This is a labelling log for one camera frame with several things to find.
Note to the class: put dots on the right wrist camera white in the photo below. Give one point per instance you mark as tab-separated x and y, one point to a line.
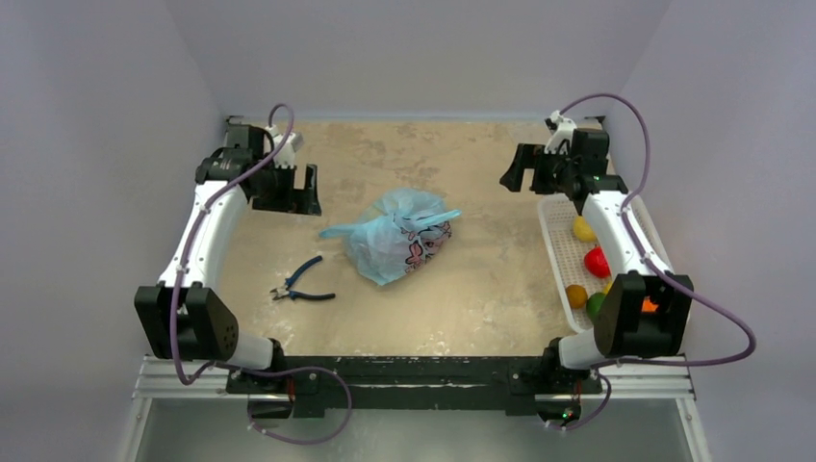
560	130

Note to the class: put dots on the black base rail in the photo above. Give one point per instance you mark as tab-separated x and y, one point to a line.
514	385

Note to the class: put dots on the small orange fruit right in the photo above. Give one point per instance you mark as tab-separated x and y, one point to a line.
648	306

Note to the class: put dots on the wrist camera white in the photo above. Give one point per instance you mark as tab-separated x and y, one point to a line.
286	157
560	130

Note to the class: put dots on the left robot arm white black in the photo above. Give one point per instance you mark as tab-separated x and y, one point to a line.
182	315

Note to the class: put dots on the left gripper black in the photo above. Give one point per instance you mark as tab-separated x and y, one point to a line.
301	201

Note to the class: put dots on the green fake fruit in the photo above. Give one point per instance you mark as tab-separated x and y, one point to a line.
593	305

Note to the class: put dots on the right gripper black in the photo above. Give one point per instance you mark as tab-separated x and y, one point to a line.
532	169

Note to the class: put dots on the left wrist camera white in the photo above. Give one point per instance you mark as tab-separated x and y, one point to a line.
286	157

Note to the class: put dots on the aluminium frame rail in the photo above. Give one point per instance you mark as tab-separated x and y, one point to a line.
642	381

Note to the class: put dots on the yellow fake pear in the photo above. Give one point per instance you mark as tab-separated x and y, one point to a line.
583	231

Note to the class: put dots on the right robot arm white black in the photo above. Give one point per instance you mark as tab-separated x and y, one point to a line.
645	313

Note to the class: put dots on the small orange fake fruit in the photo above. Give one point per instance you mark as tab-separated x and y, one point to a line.
577	296

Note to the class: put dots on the light blue printed plastic bag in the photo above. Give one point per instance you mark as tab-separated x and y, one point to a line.
398	233

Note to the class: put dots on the white plastic basket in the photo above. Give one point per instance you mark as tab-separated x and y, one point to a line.
566	253

